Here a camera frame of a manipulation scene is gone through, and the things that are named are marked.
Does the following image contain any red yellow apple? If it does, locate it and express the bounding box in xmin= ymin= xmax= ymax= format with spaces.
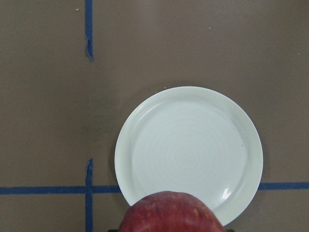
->
xmin=118 ymin=191 xmax=225 ymax=232

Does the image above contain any white plate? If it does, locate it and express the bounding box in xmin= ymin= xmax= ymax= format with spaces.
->
xmin=114 ymin=86 xmax=263 ymax=225

